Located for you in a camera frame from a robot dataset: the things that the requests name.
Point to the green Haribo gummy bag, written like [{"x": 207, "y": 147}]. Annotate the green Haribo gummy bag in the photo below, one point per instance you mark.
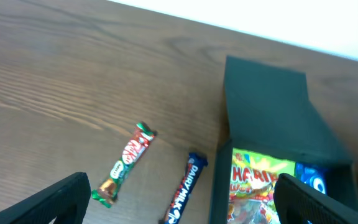
[{"x": 252, "y": 185}]

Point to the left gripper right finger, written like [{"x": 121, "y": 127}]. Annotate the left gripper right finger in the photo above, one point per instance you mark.
[{"x": 298, "y": 203}]

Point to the dark green open box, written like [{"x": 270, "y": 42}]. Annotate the dark green open box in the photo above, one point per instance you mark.
[{"x": 269, "y": 111}]

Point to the red green KitKat bar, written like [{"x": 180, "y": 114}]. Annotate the red green KitKat bar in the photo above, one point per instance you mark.
[{"x": 141, "y": 140}]

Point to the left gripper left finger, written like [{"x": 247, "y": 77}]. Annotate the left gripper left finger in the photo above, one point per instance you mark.
[{"x": 66, "y": 201}]

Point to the blue Oreo cookie pack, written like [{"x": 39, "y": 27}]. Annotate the blue Oreo cookie pack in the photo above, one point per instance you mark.
[{"x": 311, "y": 175}]

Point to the purple Dairy Milk bar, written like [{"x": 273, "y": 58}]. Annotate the purple Dairy Milk bar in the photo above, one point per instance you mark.
[{"x": 194, "y": 166}]

